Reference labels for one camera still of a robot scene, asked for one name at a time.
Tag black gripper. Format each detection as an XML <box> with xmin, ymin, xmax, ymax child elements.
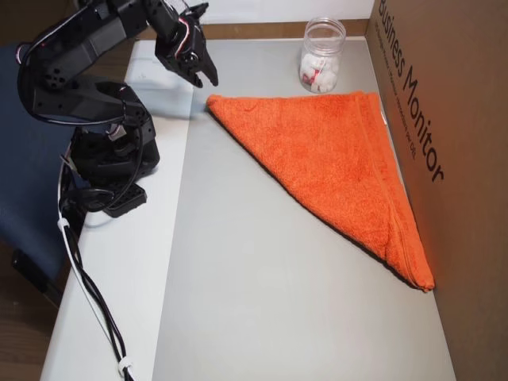
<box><xmin>153</xmin><ymin>10</ymin><xmax>220</xmax><ymax>90</ymax></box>

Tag orange terry towel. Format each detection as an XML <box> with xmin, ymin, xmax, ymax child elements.
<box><xmin>206</xmin><ymin>90</ymin><xmax>437</xmax><ymax>294</ymax></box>

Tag brown wooden baseboard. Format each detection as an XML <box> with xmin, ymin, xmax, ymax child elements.
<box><xmin>198</xmin><ymin>17</ymin><xmax>376</xmax><ymax>40</ymax></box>

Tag red white eraser packet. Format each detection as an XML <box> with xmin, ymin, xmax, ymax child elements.
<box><xmin>300</xmin><ymin>66</ymin><xmax>325</xmax><ymax>90</ymax></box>

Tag clear plastic jar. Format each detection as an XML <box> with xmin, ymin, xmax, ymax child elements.
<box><xmin>298</xmin><ymin>16</ymin><xmax>347</xmax><ymax>94</ymax></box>

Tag blue office chair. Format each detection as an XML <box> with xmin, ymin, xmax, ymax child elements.
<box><xmin>0</xmin><ymin>42</ymin><xmax>83</xmax><ymax>311</ymax></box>

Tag grey table mat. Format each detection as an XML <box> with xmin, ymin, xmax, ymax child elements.
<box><xmin>152</xmin><ymin>37</ymin><xmax>457</xmax><ymax>381</ymax></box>

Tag brown cardboard monitor box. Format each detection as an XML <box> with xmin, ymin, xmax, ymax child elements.
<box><xmin>364</xmin><ymin>0</ymin><xmax>508</xmax><ymax>381</ymax></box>

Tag black square wrist camera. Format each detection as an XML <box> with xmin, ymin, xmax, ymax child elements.
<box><xmin>180</xmin><ymin>2</ymin><xmax>210</xmax><ymax>21</ymax></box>

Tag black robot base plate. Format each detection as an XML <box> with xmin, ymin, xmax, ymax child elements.
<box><xmin>59</xmin><ymin>180</ymin><xmax>150</xmax><ymax>231</ymax></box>

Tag black power cables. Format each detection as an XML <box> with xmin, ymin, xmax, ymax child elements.
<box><xmin>58</xmin><ymin>190</ymin><xmax>134</xmax><ymax>381</ymax></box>

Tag white cable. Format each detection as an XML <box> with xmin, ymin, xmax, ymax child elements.
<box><xmin>57</xmin><ymin>166</ymin><xmax>125</xmax><ymax>381</ymax></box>

